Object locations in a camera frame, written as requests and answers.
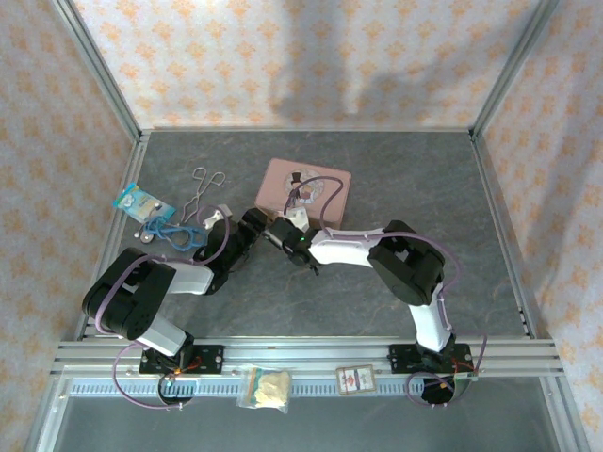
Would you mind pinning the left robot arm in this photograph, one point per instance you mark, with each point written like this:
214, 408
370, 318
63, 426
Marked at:
141, 292

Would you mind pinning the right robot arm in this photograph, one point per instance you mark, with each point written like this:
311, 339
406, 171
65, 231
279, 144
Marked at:
405, 268

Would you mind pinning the blue tube stethoscope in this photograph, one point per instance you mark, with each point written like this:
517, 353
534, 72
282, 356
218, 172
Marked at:
181, 235

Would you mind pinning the metal scissor tongs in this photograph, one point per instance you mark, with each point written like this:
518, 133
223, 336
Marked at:
200, 193

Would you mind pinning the pink tin box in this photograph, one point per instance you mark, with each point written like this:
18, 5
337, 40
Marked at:
325, 188

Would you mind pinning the blue cotton swab bag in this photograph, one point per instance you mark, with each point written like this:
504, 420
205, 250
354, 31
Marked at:
141, 201

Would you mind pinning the clear bag of snacks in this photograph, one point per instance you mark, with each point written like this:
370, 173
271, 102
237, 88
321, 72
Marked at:
266, 386

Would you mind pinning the small printed card box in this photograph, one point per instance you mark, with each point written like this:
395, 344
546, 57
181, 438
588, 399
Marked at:
354, 379

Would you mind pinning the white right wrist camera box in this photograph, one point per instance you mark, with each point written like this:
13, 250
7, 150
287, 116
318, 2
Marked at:
298, 218

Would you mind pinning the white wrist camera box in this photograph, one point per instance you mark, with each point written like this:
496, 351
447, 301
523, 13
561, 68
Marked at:
298, 218
217, 215

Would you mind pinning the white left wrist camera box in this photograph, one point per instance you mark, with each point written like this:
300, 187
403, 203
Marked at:
217, 215

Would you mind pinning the aluminium table back rail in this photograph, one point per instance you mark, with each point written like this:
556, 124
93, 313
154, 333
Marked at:
306, 129

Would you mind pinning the aluminium table side rail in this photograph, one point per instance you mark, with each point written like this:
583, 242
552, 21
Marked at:
120, 226
501, 226

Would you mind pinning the aluminium front mounting rail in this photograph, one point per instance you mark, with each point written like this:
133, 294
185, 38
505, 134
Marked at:
301, 355

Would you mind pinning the aluminium frame corner post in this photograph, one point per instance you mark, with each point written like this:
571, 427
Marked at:
513, 61
101, 66

